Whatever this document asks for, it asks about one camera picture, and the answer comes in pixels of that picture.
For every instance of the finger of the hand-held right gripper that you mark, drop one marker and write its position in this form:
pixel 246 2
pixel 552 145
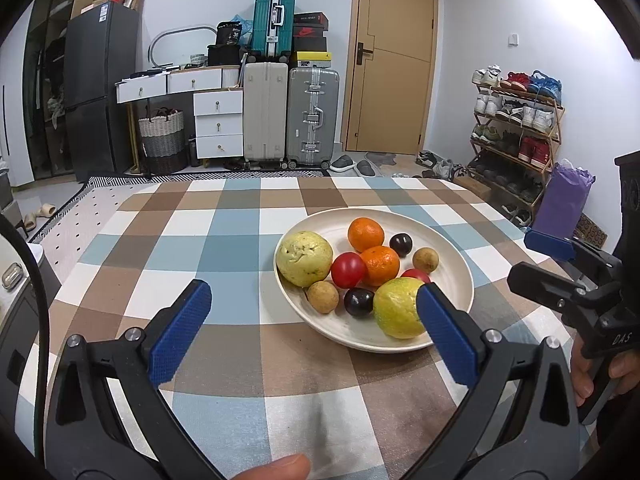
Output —
pixel 540 282
pixel 547 244

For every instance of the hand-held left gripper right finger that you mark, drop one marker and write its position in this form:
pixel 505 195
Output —
pixel 447 335

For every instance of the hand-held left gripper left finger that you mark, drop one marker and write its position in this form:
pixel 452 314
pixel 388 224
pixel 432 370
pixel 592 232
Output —
pixel 180 330

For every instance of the smooth yellow-green guava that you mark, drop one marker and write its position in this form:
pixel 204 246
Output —
pixel 395 310

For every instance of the red tomato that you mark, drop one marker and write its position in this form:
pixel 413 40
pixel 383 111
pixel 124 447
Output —
pixel 414 275
pixel 348 270

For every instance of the brown longan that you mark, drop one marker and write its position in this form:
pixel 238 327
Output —
pixel 426 259
pixel 322 297

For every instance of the dark purple plum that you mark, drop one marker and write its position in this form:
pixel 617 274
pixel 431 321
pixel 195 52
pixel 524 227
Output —
pixel 358 303
pixel 400 244

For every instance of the large orange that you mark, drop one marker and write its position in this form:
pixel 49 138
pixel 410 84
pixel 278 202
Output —
pixel 381 265

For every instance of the cream round plate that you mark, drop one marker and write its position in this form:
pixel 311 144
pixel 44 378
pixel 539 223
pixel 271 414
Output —
pixel 325 326

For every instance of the person's right hand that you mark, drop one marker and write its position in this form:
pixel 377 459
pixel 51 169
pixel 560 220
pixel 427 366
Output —
pixel 580 380

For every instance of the person's left hand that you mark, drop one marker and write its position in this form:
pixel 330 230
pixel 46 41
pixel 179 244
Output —
pixel 272 470

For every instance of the purple bag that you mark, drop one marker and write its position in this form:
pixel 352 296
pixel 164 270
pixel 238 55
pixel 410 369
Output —
pixel 562 205

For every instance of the brown patterned doormat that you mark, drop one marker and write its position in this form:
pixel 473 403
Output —
pixel 591 230

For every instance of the checked tablecloth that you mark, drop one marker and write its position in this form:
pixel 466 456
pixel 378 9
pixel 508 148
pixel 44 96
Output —
pixel 225 260

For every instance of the wooden shoe rack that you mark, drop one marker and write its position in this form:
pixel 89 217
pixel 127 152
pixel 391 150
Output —
pixel 555 125

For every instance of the small orange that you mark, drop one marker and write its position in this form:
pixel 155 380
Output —
pixel 366 234

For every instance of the rows of shoes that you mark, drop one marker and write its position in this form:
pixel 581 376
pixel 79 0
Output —
pixel 515 115

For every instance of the bumpy spotted guava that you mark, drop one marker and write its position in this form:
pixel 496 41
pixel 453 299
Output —
pixel 304 258

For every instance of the white trash can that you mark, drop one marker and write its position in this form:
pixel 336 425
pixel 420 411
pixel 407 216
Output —
pixel 12 280

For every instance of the beige slipper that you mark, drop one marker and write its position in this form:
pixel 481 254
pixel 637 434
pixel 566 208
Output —
pixel 31 221
pixel 47 210

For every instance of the grey slipper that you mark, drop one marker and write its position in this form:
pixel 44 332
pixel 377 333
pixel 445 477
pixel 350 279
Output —
pixel 343 164
pixel 366 169

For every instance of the woven laundry basket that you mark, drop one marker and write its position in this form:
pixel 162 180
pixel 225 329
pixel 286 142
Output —
pixel 161 140

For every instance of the white drawer dresser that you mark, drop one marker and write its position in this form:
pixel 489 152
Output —
pixel 217 125

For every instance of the beige suitcase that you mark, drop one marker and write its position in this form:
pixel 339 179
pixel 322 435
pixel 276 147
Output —
pixel 265 115

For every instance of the wooden door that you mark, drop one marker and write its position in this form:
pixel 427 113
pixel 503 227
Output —
pixel 390 60

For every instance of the silver suitcase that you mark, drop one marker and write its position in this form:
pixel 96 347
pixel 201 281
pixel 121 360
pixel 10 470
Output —
pixel 312 115

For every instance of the dark grey fridge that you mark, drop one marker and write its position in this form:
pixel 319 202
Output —
pixel 97 85

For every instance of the white slotted basket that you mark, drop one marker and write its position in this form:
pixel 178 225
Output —
pixel 199 60

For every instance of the black storage box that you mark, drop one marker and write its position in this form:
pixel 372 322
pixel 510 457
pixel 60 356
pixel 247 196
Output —
pixel 225 55

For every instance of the dark glass wardrobe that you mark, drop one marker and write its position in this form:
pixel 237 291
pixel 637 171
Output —
pixel 42 85

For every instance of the yellow shoe box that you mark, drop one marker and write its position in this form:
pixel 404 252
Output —
pixel 314 59

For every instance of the black printed box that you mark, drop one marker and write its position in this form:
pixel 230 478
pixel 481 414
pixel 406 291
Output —
pixel 229 34

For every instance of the blue plastic bag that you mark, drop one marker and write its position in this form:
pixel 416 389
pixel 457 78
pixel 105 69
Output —
pixel 245 27

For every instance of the red and black shoe box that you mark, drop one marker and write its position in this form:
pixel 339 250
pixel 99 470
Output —
pixel 310 31

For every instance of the teal suitcase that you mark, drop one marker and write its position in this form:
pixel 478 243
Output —
pixel 272 20

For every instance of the oval metal frame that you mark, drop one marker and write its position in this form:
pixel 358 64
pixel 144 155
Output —
pixel 155 45

